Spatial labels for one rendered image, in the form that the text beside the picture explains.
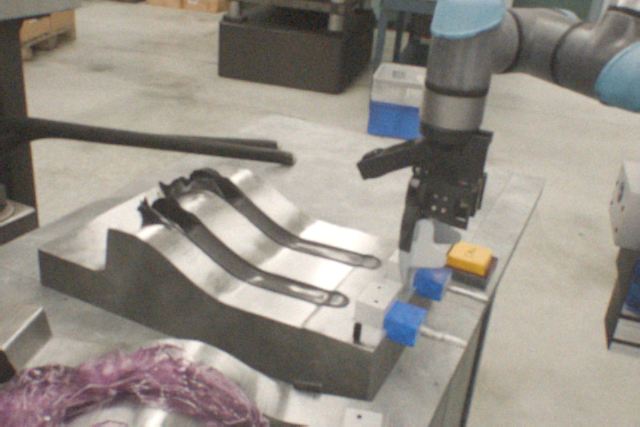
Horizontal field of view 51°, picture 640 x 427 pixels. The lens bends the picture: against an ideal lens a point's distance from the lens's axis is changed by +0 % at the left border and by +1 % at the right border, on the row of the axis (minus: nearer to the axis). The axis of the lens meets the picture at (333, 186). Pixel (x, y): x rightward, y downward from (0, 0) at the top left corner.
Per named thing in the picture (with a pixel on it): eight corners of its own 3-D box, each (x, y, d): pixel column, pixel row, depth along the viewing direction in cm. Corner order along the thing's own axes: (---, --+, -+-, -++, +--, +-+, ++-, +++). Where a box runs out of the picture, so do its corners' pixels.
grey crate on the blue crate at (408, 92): (475, 98, 422) (479, 75, 416) (471, 117, 386) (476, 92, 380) (380, 84, 433) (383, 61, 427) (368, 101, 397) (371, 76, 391)
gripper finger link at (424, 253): (434, 300, 82) (451, 229, 80) (389, 285, 84) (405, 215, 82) (440, 294, 85) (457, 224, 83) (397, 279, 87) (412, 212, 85)
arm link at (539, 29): (602, 87, 79) (532, 92, 74) (534, 63, 88) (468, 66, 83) (620, 19, 76) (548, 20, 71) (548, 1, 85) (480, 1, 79)
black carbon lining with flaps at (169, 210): (385, 271, 94) (393, 210, 90) (336, 330, 80) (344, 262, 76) (181, 206, 106) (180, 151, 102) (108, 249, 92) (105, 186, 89)
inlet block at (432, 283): (488, 307, 89) (496, 272, 87) (479, 326, 85) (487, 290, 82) (396, 277, 93) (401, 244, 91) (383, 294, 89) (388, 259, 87)
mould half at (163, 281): (432, 305, 99) (446, 224, 94) (364, 414, 77) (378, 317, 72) (159, 216, 117) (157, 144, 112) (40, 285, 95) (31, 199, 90)
